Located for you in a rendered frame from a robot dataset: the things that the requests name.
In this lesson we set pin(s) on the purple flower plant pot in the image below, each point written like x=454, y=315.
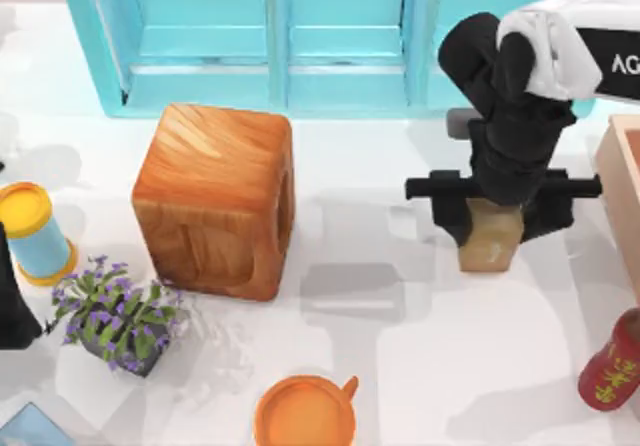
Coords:
x=117, y=316

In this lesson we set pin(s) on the orange cup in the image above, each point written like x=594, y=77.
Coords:
x=305, y=411

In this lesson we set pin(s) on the red can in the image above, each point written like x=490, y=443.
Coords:
x=612, y=371

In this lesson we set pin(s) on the hollow wooden block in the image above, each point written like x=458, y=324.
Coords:
x=210, y=186

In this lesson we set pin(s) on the shallow salmon box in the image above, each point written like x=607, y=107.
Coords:
x=622, y=186

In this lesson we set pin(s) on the grey rounded box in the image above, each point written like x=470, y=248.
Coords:
x=460, y=123

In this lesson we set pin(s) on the yellow and blue cup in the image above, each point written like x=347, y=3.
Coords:
x=37, y=236

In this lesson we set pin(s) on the light blue rack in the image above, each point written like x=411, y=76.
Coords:
x=345, y=41

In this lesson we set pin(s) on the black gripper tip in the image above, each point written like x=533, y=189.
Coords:
x=12, y=301

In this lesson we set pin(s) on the tan block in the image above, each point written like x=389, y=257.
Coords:
x=492, y=246

